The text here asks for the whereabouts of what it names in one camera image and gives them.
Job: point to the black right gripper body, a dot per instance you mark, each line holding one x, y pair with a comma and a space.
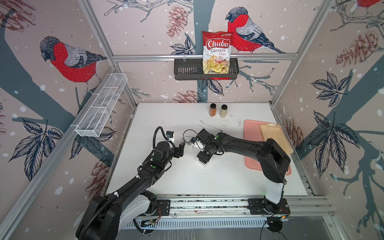
205, 149

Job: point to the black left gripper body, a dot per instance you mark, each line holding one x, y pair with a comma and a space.
174, 153

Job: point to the white gift box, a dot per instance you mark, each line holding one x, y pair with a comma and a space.
204, 158
187, 140

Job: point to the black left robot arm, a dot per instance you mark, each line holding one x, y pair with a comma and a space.
106, 215

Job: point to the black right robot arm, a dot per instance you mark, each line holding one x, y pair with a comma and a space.
273, 160

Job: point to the orange spice jar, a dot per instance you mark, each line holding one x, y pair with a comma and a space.
212, 109

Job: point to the beige spice jar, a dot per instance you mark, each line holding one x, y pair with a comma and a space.
223, 111

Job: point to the pink plastic tray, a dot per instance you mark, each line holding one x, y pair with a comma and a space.
252, 133

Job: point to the wooden cutting board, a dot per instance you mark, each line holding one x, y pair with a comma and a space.
275, 132

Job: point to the Chuba cassava chips bag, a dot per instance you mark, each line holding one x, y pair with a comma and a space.
217, 52

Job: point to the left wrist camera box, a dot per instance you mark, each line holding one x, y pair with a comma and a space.
170, 136

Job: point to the aluminium mounting rail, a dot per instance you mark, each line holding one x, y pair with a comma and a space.
183, 206

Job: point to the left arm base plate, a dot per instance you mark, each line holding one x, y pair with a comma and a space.
158, 208

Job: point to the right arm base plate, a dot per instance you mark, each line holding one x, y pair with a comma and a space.
262, 206

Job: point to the black wire wall basket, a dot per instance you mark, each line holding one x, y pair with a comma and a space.
192, 70

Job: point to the white mesh wall shelf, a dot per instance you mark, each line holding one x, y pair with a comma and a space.
98, 114

